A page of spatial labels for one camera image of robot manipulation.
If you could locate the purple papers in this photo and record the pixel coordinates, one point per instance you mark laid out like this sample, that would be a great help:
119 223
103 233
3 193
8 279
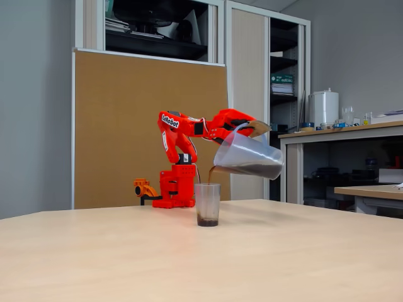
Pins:
396 112

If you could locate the grey open shelf cabinet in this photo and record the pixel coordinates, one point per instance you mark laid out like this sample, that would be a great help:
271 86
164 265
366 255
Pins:
91 25

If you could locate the flat white box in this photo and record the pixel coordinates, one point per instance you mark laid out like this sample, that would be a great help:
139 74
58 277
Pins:
387 119

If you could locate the grey tambour door cabinet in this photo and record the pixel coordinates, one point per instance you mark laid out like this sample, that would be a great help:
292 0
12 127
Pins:
248 94

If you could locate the white folded sheet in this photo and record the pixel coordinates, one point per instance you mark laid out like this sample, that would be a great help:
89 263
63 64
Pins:
193 25

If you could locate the green box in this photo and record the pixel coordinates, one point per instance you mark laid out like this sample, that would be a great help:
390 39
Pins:
281 79

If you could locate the white cylindrical appliance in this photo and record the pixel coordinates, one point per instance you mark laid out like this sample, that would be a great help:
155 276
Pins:
324 107

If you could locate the small clear drinking glass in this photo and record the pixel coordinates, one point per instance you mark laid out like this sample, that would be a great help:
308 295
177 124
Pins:
207 204

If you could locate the black bag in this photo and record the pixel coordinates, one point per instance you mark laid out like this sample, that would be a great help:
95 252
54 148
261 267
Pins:
141 12

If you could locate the brown cork pinboard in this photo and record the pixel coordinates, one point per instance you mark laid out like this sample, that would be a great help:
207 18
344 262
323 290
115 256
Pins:
126 126

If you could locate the orange table clamp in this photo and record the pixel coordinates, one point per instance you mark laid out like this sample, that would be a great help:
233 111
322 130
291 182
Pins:
145 190

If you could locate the red robot arm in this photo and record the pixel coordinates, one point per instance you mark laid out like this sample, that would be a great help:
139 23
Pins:
176 127

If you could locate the teal box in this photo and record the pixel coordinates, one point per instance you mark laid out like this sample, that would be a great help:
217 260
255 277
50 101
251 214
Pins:
280 127

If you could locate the white paper sheet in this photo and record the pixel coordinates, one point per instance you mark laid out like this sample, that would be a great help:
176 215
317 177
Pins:
399 185

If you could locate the white storage box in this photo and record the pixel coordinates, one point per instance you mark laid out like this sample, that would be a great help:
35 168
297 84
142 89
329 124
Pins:
390 176

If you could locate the translucent plastic measuring jug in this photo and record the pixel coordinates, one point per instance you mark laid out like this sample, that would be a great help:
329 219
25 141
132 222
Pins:
248 157

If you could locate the black equipment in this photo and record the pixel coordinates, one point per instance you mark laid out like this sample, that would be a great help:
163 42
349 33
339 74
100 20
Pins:
327 173

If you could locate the stack of papers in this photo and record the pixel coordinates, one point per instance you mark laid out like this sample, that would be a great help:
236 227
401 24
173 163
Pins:
116 26

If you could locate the low wooden top desk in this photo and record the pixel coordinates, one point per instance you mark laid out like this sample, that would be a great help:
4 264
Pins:
365 191

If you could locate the stack of white documents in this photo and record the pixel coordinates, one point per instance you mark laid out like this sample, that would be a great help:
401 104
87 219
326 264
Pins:
281 89

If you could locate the small glass jar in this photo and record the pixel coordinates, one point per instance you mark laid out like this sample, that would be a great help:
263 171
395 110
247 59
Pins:
366 120

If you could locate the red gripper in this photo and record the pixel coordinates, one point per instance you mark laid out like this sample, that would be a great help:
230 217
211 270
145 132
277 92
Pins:
237 118

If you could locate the wooden top side counter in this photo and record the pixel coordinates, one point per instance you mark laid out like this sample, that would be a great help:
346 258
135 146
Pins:
330 133

